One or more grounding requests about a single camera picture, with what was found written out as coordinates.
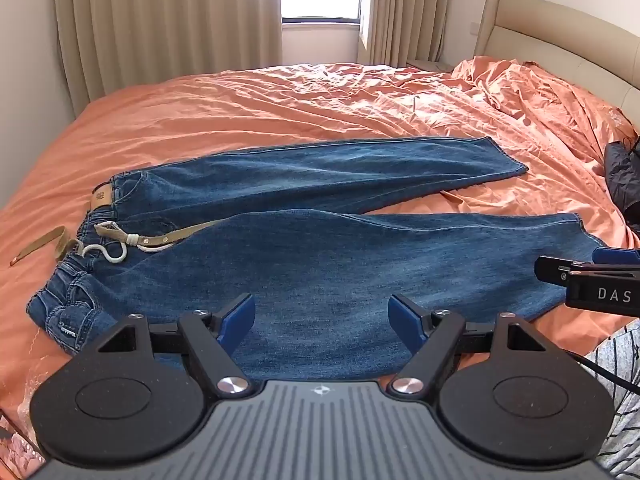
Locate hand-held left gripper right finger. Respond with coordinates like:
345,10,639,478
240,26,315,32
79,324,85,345
388,293,552,397

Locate blue denim pants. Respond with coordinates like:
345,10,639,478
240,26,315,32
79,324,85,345
27,136,609,382

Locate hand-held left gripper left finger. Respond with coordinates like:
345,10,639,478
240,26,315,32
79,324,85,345
92,293,257,397

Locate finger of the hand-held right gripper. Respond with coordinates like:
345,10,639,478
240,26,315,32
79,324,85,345
534,256,640,287
592,247,640,267

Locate bedside table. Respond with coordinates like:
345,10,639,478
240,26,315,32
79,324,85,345
406,57,455,72

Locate orange bedsheet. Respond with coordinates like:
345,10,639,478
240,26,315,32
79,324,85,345
0,62,640,413

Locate wide beige curtain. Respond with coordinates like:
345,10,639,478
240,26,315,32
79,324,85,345
52,0,284,107

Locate person's striped grey clothing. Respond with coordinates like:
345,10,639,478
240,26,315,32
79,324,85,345
581,320,640,467

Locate tan woven belt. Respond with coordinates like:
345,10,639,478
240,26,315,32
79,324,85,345
9,190,464,267

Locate white drawstring cord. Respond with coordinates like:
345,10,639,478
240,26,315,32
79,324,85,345
81,232,169,266

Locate beige padded headboard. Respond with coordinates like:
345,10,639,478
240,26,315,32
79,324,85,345
472,0,640,135

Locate pink patterned object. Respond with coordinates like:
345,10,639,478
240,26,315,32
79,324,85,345
0,406,47,478

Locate black cable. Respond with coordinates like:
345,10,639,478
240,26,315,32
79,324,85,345
569,351,640,392

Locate crumpled orange duvet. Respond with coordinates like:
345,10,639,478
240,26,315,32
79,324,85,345
451,56,640,241

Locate black cloth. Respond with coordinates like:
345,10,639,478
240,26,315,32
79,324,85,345
603,135,640,237

